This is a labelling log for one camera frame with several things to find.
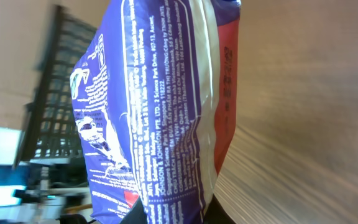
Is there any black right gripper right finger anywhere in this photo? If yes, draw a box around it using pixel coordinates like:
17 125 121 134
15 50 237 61
204 195 236 224

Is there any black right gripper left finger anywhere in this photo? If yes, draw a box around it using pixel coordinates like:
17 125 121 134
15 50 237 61
119 198 147 224

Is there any grey plastic basket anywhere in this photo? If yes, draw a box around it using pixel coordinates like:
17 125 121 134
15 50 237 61
13 5 96 167

